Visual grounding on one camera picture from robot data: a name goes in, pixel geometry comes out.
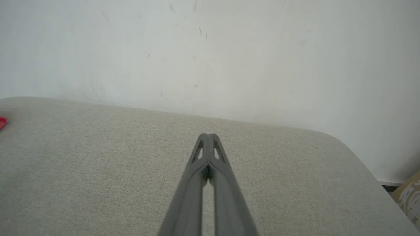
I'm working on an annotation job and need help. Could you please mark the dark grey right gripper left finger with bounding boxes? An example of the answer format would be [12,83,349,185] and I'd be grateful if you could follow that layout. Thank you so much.
[158,133,209,236]

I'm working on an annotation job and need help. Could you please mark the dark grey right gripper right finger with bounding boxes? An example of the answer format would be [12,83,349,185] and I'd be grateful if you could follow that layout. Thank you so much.
[209,133,260,236]

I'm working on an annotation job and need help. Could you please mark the beige grey fabric sofa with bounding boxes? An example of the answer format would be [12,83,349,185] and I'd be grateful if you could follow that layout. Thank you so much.
[0,96,420,236]

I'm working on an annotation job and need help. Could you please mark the brown cardboard box white print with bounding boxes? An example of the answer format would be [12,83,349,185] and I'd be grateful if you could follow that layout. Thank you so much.
[392,170,420,230]

